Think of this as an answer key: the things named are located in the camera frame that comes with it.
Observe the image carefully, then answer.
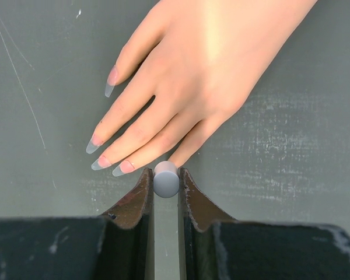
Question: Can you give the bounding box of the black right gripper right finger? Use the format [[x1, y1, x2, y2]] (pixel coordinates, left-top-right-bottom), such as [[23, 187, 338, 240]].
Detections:
[[177, 167, 234, 279]]

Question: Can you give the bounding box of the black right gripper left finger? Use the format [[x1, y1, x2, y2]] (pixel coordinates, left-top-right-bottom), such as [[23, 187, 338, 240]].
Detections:
[[93, 168, 154, 279]]

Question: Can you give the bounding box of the white nail polish brush cap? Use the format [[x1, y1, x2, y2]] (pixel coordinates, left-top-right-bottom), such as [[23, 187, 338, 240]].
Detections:
[[153, 161, 179, 198]]

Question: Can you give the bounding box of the mannequin hand with nails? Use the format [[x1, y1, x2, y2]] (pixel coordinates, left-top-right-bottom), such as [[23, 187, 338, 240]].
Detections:
[[86, 1, 315, 176]]

